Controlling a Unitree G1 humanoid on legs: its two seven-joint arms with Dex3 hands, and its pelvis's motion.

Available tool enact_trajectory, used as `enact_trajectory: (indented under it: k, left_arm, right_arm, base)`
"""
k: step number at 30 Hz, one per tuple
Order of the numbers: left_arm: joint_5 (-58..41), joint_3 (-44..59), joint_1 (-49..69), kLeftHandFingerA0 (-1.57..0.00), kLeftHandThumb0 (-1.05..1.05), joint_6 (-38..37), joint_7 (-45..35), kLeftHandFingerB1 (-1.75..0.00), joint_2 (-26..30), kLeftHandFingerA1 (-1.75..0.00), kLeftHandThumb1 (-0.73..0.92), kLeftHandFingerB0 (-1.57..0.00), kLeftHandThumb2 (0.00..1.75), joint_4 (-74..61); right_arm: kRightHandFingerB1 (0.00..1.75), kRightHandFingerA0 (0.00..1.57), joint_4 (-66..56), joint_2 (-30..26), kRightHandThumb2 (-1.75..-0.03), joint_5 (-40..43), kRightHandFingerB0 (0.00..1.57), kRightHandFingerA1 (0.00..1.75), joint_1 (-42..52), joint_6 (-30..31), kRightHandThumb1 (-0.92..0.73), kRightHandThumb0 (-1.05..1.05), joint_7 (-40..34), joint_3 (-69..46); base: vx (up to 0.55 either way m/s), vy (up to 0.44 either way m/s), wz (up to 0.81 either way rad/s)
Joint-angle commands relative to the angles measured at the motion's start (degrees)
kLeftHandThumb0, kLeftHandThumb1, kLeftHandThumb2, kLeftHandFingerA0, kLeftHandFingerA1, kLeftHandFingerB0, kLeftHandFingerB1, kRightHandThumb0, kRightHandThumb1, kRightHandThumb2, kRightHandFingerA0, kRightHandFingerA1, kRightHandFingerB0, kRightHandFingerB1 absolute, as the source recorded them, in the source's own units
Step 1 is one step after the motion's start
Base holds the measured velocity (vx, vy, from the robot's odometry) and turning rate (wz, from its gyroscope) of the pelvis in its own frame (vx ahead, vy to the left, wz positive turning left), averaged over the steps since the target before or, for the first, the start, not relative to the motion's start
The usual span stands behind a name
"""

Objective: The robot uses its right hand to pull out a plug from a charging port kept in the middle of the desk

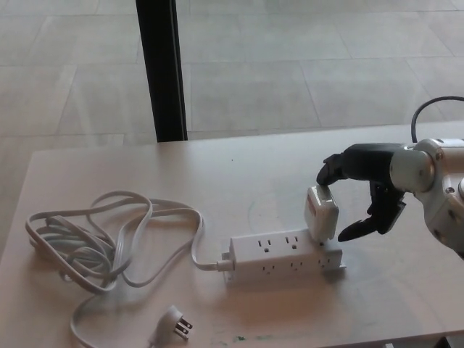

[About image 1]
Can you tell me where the white flat power cord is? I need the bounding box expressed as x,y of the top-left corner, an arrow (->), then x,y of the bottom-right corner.
24,191 -> 233,348

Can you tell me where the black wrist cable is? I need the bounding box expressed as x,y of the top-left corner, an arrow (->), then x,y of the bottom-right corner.
411,95 -> 464,144

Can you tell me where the black window frame post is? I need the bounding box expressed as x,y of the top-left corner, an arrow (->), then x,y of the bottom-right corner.
135,0 -> 189,143

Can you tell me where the white wall charger adapter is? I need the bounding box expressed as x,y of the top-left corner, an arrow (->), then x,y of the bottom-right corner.
303,184 -> 340,243

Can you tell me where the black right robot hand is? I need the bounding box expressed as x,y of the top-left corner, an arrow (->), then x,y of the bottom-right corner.
315,142 -> 407,243

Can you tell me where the white six-outlet power strip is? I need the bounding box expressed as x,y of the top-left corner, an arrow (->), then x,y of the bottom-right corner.
218,228 -> 348,288

